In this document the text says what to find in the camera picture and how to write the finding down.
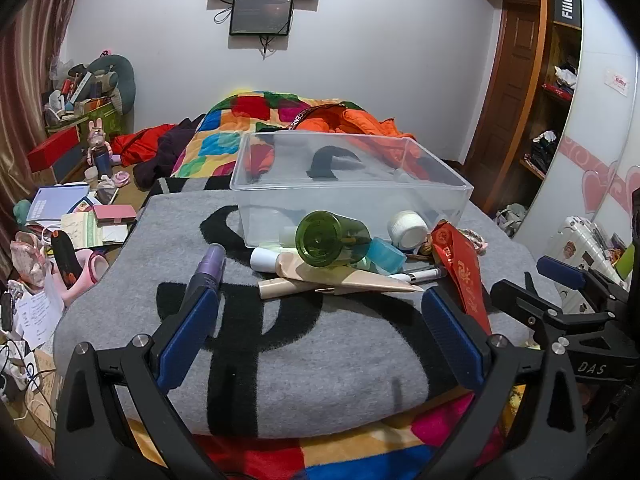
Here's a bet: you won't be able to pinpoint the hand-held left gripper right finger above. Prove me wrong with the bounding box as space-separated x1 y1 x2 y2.
421 287 589 480

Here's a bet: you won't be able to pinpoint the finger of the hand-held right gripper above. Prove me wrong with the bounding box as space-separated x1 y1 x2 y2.
490 280 617 347
537 256 629 307

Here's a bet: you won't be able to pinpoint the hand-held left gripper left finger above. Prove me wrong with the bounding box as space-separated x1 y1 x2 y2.
55 287 221 480

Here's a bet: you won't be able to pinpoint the white pen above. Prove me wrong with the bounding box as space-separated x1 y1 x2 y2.
390 267 447 284

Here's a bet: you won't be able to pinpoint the red gold packet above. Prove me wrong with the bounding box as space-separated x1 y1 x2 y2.
431 222 494 337

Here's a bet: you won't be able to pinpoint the purple spray bottle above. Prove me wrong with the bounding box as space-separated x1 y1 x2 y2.
182 243 227 311

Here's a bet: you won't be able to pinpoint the pink braided cord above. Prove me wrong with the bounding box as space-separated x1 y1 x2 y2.
459 229 489 254

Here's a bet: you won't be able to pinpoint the light blue tape roll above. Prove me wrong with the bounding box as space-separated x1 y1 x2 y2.
368 237 407 275

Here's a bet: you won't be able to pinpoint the pink beige cosmetic tube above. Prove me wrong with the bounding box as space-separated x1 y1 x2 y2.
257 279 332 301

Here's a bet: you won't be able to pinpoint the white round jar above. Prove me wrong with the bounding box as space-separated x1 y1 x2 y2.
387 210 430 250

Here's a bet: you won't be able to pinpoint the beige cosmetic tube white cap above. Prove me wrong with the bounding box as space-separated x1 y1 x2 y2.
250 246 427 295

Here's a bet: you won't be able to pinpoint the green glass bottle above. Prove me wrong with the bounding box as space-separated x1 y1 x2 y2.
295 211 372 267

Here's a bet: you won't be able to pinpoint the clear plastic storage box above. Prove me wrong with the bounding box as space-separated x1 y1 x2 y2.
229 131 474 250

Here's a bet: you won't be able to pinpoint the white suitcase with stickers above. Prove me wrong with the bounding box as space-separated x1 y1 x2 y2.
542 215 632 311

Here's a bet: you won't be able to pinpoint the white handbag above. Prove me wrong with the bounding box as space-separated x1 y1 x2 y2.
495 204 529 237

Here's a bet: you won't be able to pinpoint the grey black patterned blanket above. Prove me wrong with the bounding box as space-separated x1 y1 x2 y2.
52 175 563 436

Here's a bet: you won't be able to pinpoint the pink round holder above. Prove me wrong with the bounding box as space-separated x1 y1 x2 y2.
64 252 110 306

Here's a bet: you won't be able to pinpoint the pink flat case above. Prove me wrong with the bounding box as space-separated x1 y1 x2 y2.
92 204 137 224

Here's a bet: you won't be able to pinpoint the black orange utility tool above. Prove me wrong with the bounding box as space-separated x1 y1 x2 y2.
50 232 79 289

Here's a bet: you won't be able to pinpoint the white wardrobe pink hearts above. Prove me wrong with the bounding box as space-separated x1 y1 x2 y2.
514 0 640 261

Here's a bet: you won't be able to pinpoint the pale green notebook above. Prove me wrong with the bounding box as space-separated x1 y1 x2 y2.
60 211 104 251

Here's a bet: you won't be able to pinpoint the white handwritten papers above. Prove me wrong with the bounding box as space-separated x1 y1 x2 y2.
14 275 66 352

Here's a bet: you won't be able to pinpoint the wooden shelf unit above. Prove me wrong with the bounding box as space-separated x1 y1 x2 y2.
519 0 585 182

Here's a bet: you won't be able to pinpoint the dark purple garment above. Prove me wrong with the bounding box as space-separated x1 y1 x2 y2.
132 119 207 191

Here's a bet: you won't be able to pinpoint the brown wooden door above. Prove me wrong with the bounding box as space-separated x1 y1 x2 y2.
462 0 547 213

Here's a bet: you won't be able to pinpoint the blue notebook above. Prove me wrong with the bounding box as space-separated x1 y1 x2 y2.
27 185 91 223

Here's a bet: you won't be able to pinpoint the colourful patchwork quilt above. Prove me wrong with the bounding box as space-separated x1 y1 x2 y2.
125 91 508 480

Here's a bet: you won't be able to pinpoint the red garment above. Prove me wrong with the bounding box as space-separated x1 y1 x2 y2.
111 124 193 166

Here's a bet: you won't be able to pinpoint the pink rabbit toy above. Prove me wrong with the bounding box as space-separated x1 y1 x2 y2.
86 118 112 166

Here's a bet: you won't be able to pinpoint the red flat box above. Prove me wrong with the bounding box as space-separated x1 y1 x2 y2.
26 126 81 173

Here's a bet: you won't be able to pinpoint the orange padded jacket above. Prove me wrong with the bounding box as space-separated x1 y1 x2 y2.
247 102 419 181

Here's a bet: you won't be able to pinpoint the green cardboard box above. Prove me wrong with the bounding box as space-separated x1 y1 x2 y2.
46 101 124 137

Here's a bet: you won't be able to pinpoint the black printed box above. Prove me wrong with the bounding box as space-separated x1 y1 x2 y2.
553 0 583 29

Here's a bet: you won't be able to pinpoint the brown striped curtain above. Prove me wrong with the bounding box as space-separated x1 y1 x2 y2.
0 10 76 271

